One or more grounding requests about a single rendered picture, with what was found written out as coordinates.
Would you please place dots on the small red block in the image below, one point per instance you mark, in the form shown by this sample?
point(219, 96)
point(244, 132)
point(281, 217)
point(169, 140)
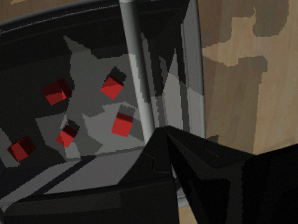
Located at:
point(57, 91)
point(22, 148)
point(122, 124)
point(111, 87)
point(65, 138)

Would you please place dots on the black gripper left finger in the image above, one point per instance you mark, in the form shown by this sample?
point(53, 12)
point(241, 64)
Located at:
point(145, 195)

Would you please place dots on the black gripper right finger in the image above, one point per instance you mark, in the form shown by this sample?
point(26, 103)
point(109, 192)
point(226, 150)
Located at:
point(226, 186)

